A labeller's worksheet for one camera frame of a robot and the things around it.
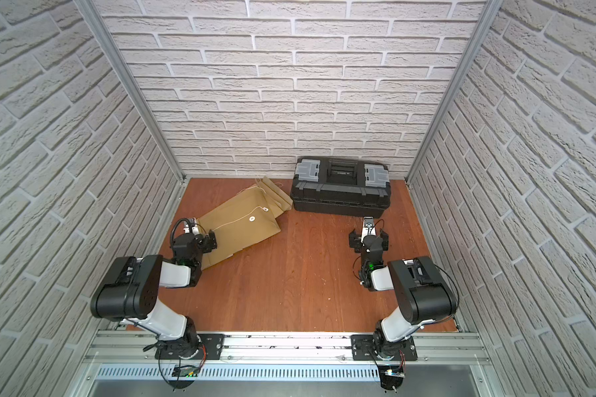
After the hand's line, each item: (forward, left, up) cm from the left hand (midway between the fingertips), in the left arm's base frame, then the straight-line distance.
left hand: (199, 228), depth 94 cm
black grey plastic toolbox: (+12, -55, +12) cm, 57 cm away
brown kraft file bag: (+6, -15, -3) cm, 17 cm away
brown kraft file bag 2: (+13, -30, +1) cm, 33 cm away
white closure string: (+26, -19, -2) cm, 33 cm away
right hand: (-1, -67, +2) cm, 67 cm away
